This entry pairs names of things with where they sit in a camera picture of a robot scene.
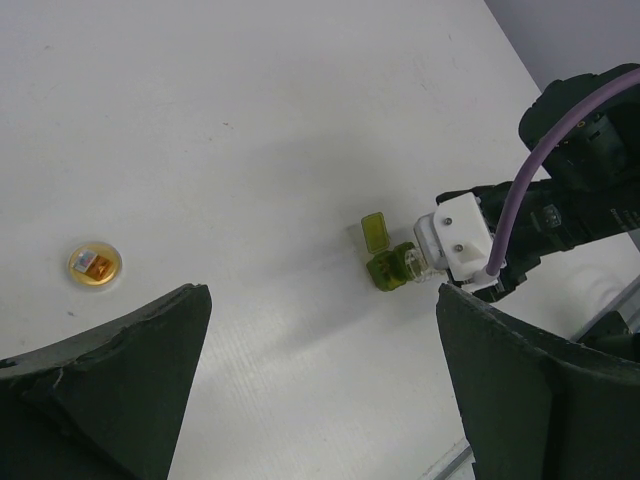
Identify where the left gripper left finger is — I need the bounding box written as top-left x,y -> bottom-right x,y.
1,284 -> 212,479

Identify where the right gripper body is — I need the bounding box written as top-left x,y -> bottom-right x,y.
452,259 -> 528,303

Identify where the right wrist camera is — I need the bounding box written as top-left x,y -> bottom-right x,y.
414,193 -> 493,281

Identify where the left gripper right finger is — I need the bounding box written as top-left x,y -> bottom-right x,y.
436,284 -> 639,479

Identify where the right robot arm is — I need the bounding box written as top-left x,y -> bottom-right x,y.
436,63 -> 639,303

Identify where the green pill box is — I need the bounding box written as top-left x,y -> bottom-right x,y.
361,212 -> 415,292

